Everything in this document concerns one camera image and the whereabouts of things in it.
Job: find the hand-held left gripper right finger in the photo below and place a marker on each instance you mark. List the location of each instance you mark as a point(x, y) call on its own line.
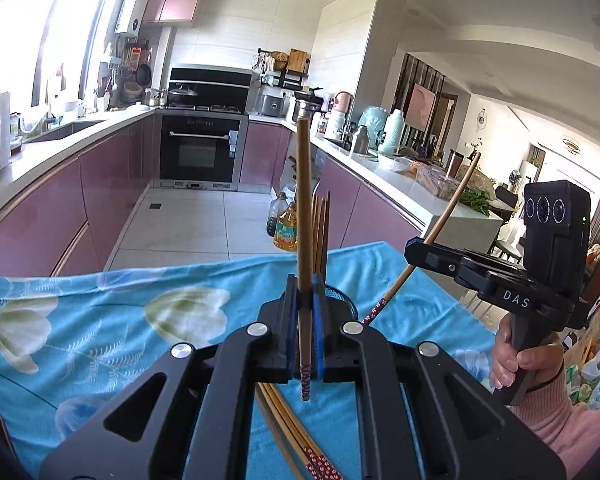
point(321, 330)

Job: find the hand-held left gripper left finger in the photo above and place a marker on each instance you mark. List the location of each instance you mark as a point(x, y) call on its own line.
point(282, 330)

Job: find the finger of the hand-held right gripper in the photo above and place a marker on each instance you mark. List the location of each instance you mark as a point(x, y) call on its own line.
point(445, 262)
point(430, 246)

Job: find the black mesh pen holder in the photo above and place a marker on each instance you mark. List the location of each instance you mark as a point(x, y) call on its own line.
point(342, 294)

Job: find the red-tipped wooden chopstick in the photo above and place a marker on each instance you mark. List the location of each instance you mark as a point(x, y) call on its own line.
point(379, 305)
point(303, 210)

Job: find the bunch of wooden chopsticks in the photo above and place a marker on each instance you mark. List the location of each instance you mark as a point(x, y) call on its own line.
point(321, 240)

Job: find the pile of wooden chopsticks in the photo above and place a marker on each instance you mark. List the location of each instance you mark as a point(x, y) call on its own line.
point(286, 427)

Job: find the person's right forearm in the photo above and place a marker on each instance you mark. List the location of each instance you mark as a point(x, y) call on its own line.
point(570, 425)

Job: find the person's right hand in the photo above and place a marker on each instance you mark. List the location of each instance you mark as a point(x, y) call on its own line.
point(502, 360)

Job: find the green leafy vegetables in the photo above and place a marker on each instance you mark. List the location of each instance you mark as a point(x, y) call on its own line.
point(475, 202)

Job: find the clear plastic container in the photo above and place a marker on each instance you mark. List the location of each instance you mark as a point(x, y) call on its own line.
point(437, 182)

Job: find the pink base cabinets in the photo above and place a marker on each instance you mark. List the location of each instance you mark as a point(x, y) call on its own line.
point(105, 185)
point(370, 210)

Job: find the dark tumbler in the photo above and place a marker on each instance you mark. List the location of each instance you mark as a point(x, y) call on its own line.
point(455, 165)

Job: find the white bowl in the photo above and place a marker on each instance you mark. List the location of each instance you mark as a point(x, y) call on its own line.
point(394, 164)

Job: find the round ceiling lamp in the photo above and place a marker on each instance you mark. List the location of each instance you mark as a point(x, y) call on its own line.
point(571, 145)

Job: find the yellow cooking oil bottle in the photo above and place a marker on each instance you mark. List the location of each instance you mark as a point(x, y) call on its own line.
point(286, 230)

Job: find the mint green thermos flask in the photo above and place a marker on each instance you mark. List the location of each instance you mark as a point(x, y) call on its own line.
point(392, 135)

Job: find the steel vacuum bottle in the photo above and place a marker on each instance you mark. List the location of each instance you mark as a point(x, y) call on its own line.
point(361, 141)

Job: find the pale teal appliance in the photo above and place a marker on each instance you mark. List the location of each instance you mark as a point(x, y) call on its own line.
point(371, 125)

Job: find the white plastic bag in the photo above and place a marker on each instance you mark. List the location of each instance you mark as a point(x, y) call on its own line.
point(597, 385)

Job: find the blue floral towel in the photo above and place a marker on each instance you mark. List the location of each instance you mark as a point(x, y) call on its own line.
point(130, 340)

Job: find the pink thermos jug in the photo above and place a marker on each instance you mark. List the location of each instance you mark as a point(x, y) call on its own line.
point(343, 105)

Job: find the steel stockpot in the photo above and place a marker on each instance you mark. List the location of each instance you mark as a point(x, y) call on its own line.
point(306, 112)

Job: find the black built-in oven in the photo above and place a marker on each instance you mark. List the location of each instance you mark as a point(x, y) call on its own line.
point(200, 155)

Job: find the silver rice cooker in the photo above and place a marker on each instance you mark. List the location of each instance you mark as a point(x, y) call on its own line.
point(270, 105)

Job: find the wooden cutting board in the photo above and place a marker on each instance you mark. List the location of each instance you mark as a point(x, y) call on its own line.
point(297, 60)

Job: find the black range hood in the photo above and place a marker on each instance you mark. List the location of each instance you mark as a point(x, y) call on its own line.
point(210, 87)

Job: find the black wok with lid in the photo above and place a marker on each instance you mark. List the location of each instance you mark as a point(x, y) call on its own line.
point(182, 95)

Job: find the white lid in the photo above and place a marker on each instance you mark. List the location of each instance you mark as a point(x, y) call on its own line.
point(139, 106)

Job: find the wooden steamer basket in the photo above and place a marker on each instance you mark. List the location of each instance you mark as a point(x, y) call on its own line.
point(132, 94)

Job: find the hanging frying pan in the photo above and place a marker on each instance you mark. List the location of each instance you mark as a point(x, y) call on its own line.
point(144, 75)

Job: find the kitchen sink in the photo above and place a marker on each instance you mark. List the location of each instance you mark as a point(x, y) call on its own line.
point(65, 131)

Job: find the white water heater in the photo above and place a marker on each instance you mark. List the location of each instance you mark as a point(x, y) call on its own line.
point(132, 10)

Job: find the kitchen window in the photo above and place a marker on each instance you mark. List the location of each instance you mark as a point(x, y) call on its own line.
point(65, 20)

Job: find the wall clock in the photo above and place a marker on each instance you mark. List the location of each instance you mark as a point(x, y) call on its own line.
point(481, 120)

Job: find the framed wall painting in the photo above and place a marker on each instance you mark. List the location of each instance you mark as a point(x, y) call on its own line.
point(422, 107)

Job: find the black wall rack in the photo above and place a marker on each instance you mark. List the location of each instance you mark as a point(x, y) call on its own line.
point(295, 76)

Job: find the pink wall cabinet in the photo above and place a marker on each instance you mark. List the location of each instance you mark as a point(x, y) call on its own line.
point(175, 0)

